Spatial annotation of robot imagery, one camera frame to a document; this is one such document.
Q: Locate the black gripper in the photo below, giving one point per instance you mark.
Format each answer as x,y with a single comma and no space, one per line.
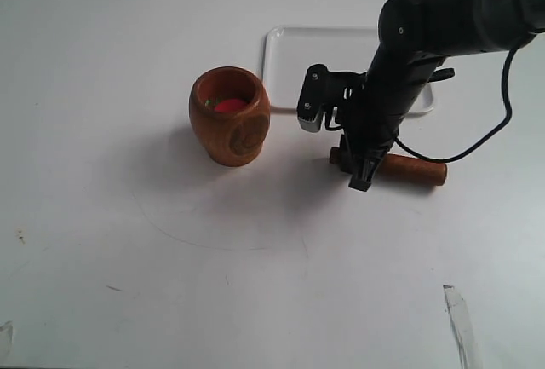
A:
373,105

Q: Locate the brown wooden pestle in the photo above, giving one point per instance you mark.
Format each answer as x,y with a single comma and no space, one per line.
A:
404,169

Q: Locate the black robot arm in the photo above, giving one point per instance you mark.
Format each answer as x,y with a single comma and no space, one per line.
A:
415,39

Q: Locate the wooden mortar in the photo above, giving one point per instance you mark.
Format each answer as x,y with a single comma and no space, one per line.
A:
232,138

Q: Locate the red object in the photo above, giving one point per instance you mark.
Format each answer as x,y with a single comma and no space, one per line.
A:
230,105

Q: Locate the white rectangular tray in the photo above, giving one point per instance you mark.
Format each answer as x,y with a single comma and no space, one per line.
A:
291,50

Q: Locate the clear tape strip right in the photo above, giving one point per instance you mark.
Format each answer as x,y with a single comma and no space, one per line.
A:
462,329

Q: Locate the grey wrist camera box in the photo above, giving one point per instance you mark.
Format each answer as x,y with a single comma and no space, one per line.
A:
317,100

